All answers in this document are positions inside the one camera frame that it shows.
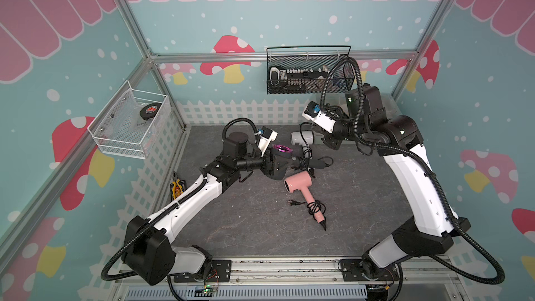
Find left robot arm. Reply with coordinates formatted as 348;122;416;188
100;118;278;286

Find black red tape measure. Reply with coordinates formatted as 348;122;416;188
139;103;162;121

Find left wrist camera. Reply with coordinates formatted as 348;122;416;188
257;126;278;156

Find white hair dryer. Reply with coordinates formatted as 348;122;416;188
291;130;314;146

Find white wire mesh basket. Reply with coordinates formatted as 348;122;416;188
87;82;171;160

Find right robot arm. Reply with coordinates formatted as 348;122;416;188
313;57;505;285

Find black white power strip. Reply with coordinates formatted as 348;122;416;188
267;66;330;91

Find green clear storage box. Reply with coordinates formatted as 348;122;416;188
303;93;402;144

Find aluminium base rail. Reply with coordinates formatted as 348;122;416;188
108;256;469;300

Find black hair dryer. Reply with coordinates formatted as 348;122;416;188
263;144;329;181

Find black wire mesh basket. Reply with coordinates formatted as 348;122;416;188
266;45;355;94

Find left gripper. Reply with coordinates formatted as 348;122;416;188
236;147;291;176

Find yellow black pliers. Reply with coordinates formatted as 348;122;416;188
170;171;187;201

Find pink hair dryer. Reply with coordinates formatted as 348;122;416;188
284;171;327;231

